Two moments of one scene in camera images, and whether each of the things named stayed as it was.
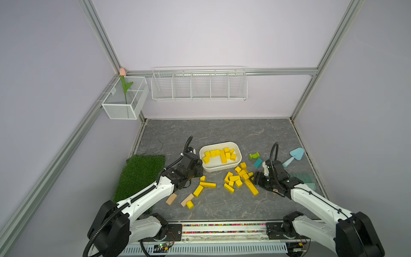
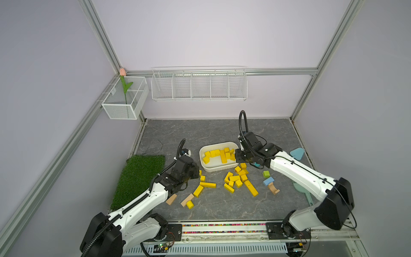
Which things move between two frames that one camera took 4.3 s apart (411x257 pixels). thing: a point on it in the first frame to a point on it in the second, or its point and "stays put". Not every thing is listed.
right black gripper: [257, 176] to [238, 159]
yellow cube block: [206, 160] stays put
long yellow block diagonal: [252, 188] stays put
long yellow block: [223, 159] stays put
